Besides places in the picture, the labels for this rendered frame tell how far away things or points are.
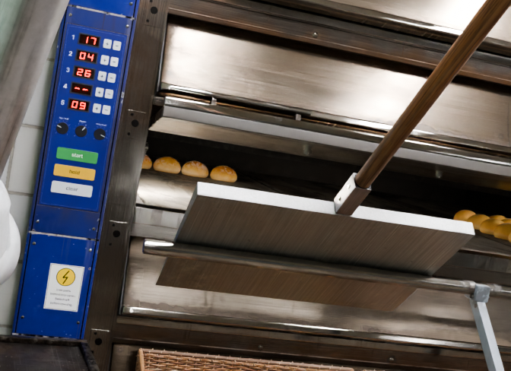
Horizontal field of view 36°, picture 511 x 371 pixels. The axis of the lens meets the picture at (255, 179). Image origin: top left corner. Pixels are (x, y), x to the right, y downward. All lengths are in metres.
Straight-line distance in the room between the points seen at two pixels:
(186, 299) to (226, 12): 0.68
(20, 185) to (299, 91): 0.68
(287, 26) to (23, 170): 0.70
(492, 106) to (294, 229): 0.84
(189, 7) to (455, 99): 0.72
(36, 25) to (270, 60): 0.91
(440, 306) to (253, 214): 0.86
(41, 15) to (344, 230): 0.71
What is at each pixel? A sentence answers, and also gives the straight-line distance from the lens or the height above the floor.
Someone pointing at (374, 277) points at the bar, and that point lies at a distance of 1.62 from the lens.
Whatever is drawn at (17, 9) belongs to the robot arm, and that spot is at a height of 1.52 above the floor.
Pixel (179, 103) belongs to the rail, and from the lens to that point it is 1.69.
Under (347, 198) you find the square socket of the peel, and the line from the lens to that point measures 1.40.
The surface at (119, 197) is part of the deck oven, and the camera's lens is 1.84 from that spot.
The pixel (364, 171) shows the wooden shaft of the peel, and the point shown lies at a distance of 1.35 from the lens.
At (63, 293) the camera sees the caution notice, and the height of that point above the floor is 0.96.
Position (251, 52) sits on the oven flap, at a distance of 1.89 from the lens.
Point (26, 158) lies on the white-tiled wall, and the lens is 1.82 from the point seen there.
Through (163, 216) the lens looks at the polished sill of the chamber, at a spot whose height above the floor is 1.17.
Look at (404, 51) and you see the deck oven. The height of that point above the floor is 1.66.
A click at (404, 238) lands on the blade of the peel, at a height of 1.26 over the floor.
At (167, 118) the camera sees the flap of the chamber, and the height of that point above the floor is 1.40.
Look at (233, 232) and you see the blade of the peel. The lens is 1.47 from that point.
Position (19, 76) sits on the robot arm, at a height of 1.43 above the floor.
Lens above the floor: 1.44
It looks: 5 degrees down
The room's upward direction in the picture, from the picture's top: 10 degrees clockwise
